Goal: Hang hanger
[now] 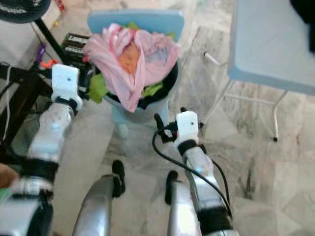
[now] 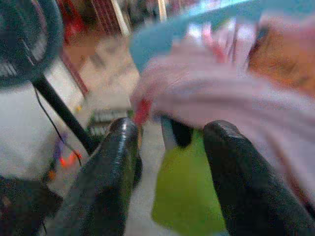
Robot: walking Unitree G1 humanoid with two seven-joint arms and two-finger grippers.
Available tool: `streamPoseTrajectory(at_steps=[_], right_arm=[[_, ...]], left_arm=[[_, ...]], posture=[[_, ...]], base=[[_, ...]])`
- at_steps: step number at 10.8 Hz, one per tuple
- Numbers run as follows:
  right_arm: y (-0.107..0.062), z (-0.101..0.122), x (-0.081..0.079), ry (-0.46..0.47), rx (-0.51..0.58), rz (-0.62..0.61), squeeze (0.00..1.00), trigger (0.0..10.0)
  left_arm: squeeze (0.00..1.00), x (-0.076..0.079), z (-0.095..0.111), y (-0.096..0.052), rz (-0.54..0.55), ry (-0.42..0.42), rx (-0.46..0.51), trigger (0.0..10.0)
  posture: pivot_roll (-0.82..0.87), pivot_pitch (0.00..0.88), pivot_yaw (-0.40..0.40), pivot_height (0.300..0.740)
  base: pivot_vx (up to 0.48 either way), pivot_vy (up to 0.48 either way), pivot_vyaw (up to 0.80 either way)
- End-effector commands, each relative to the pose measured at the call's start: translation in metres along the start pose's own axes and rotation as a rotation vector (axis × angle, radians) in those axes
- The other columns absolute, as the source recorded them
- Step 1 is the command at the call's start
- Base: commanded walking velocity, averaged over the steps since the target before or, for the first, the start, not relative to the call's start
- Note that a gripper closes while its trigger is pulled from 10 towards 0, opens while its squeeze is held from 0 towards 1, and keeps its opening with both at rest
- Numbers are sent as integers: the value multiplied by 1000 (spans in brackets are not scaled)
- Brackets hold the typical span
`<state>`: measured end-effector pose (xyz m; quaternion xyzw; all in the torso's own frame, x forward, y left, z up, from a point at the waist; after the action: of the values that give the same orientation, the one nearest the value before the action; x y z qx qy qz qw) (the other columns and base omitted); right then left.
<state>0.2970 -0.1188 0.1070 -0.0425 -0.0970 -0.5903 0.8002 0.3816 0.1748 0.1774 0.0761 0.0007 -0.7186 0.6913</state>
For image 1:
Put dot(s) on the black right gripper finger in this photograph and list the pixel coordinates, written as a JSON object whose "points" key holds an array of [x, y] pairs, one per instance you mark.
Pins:
{"points": [[158, 123]]}

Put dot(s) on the pink garment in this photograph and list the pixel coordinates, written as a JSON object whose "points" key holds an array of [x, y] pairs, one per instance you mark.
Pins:
{"points": [[108, 61]]}

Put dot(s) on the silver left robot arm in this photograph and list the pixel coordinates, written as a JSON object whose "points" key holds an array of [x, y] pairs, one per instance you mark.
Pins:
{"points": [[51, 132]]}

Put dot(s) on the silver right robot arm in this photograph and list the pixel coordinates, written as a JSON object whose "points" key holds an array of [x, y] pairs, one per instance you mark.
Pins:
{"points": [[204, 177]]}

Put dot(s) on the grey laundry basin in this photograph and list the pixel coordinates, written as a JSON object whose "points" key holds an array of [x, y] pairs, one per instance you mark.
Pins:
{"points": [[152, 110]]}

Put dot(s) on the black box with white print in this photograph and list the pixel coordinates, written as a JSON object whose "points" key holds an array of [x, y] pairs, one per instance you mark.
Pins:
{"points": [[76, 44]]}

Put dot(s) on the small orange object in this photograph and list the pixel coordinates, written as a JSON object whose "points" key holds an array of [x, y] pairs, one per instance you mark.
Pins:
{"points": [[50, 63]]}

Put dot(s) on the orange cloth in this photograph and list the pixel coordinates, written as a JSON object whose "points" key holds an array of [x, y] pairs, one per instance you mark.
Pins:
{"points": [[129, 59]]}

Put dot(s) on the small purple object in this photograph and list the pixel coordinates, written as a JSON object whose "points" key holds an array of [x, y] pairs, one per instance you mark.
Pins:
{"points": [[42, 51]]}

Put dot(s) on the dark wooden furniture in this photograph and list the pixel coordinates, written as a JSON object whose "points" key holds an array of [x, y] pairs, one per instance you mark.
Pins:
{"points": [[24, 78]]}

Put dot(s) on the silver right robot leg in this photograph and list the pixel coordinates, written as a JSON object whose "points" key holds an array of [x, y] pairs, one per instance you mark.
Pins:
{"points": [[184, 211]]}

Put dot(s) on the silver robot leg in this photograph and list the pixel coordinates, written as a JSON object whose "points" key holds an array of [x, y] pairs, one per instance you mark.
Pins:
{"points": [[184, 211], [93, 211]]}

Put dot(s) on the light blue plastic chair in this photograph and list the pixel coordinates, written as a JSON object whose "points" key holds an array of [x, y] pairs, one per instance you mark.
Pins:
{"points": [[157, 19]]}

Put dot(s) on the black standing fan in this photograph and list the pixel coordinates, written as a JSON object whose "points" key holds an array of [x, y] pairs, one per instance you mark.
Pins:
{"points": [[24, 7]]}

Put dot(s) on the silver left robot leg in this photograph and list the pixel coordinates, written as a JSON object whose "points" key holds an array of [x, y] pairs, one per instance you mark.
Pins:
{"points": [[93, 211]]}

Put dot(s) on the person in green clothing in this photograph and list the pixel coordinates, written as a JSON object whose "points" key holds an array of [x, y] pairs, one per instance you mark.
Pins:
{"points": [[7, 176]]}

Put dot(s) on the light grey folding table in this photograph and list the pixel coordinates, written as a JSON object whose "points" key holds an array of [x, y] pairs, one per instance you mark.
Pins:
{"points": [[266, 44]]}

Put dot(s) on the black garment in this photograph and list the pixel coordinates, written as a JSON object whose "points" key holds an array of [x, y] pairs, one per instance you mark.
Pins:
{"points": [[306, 19]]}

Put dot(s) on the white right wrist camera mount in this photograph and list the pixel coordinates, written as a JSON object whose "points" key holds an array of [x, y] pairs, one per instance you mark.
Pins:
{"points": [[187, 125]]}

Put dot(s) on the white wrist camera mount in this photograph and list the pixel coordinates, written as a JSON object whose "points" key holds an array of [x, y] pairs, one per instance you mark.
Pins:
{"points": [[66, 81], [187, 125]]}

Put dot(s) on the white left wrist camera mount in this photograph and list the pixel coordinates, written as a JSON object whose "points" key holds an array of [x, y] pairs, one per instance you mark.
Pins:
{"points": [[66, 81]]}

